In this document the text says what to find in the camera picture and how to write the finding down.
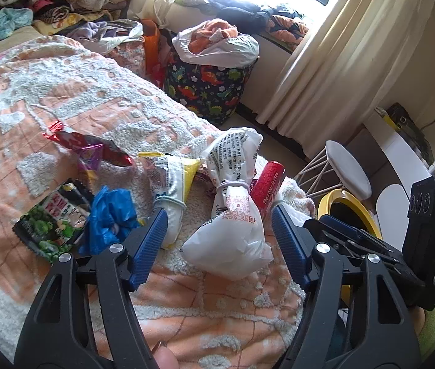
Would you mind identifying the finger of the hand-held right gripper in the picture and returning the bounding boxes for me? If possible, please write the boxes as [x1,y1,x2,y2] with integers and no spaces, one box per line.
[317,214,405,268]

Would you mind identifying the person's left hand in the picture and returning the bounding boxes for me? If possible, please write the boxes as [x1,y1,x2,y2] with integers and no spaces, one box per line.
[154,347,181,369]

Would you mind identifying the orange bag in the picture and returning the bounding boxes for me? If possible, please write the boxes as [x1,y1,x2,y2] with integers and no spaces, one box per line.
[140,18,161,79]

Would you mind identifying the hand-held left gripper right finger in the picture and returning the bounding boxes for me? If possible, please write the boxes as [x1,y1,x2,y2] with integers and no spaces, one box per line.
[271,204,422,369]

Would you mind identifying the yellow and white snack packet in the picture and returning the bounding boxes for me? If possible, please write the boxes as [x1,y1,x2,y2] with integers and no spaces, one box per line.
[138,151,203,249]

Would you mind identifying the white plastic bag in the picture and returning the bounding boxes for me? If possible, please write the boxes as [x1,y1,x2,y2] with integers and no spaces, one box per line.
[181,128,276,280]

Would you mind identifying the red cylindrical wrapper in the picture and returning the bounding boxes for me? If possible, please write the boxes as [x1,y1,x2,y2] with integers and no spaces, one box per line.
[250,160,286,220]

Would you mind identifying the dinosaur print fabric basket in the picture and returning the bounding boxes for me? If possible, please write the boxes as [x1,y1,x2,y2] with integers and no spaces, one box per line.
[163,57,256,127]

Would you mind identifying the white bag of clothes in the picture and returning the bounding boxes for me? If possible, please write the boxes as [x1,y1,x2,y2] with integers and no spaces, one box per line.
[171,20,260,69]

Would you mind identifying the black bag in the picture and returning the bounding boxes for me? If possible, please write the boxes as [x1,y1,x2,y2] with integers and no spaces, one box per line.
[386,102,434,155]

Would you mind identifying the light blue cloth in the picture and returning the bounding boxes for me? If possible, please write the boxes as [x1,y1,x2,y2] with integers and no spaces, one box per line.
[0,7,34,54]

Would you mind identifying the clothes on window sill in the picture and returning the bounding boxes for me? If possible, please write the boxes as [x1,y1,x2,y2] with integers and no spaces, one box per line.
[174,0,311,44]

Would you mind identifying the white desk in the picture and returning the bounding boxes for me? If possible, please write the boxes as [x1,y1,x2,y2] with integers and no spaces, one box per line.
[363,113,435,252]

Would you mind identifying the green snack packet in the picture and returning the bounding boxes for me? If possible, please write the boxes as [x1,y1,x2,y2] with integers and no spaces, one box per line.
[12,178,96,265]

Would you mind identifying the purple snack wrapper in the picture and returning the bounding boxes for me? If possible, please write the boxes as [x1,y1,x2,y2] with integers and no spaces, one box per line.
[78,143,106,173]

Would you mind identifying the blue plastic bag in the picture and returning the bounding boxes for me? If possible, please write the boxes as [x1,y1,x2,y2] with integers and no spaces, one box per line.
[78,185,146,255]

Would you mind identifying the red foil snack wrapper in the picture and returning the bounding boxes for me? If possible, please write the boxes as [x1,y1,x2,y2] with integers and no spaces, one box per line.
[42,121,134,168]

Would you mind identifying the pink floral fabric bag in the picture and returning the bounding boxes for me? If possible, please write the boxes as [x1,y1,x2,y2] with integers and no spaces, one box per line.
[108,39,148,79]

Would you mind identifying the yellow-rimmed black bin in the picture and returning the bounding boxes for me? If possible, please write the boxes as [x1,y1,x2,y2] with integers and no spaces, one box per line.
[317,190,384,316]

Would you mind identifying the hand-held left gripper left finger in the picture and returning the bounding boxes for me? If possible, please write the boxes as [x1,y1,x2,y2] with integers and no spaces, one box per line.
[14,208,169,369]

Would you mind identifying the white wire-leg stool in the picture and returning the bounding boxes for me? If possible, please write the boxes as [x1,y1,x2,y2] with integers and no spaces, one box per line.
[293,140,373,201]

